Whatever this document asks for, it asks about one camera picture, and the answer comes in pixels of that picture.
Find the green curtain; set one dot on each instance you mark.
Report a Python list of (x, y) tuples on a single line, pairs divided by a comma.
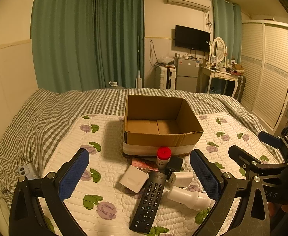
[(85, 44), (228, 26)]

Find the white cylindrical bottle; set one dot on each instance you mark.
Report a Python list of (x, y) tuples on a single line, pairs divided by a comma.
[(193, 200)]

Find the right hand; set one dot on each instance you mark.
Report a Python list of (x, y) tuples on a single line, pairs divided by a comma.
[(274, 208)]

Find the red cap bottle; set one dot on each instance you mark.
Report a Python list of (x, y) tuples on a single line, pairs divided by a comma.
[(163, 157)]

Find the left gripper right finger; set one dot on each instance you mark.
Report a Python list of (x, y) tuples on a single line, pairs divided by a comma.
[(252, 214)]

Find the oval white vanity mirror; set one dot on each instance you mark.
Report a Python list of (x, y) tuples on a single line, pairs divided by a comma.
[(218, 49)]

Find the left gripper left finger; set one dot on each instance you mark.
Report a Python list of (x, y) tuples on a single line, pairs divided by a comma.
[(26, 214)]

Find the grey mini fridge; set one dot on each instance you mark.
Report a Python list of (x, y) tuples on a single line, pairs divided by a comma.
[(187, 72)]

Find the white suitcase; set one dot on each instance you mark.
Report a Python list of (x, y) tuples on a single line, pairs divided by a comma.
[(165, 77)]

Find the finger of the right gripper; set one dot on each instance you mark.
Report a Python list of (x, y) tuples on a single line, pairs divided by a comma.
[(253, 167), (280, 143)]

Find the pink wallet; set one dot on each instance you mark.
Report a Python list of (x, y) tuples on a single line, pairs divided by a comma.
[(144, 164)]

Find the black remote control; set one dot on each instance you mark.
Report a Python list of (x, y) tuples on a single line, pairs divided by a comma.
[(149, 203)]

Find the brown cardboard box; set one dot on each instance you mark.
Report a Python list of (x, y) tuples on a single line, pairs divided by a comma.
[(151, 122)]

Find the dark suitcase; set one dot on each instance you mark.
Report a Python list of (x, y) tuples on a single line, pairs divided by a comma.
[(240, 88)]

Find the black wall television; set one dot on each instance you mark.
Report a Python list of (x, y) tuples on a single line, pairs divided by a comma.
[(191, 38)]

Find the white dressing table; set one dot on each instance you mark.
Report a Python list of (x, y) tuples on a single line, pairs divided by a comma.
[(209, 74)]

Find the white square charger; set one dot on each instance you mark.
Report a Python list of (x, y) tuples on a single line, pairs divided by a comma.
[(134, 179)]

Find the black power adapter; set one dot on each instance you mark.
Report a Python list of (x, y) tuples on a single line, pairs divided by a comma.
[(174, 165)]

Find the white louvered wardrobe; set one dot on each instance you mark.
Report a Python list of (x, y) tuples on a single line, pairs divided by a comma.
[(264, 57)]

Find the grey checkered bedsheet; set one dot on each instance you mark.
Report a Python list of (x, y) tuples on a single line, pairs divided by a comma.
[(46, 117)]

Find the clear water jug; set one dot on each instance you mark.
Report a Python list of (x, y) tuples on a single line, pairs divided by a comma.
[(114, 85)]

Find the green curtain right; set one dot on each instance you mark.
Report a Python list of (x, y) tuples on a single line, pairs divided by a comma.
[(228, 26)]

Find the green curtain left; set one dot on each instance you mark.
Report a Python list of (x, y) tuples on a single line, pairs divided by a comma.
[(85, 44)]

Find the white mop stick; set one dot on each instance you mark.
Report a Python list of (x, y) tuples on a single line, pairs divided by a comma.
[(138, 76)]

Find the white floral quilt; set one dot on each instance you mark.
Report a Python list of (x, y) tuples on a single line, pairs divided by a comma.
[(99, 203)]

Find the white plug charger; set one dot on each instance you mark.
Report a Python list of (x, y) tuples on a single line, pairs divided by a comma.
[(180, 179)]

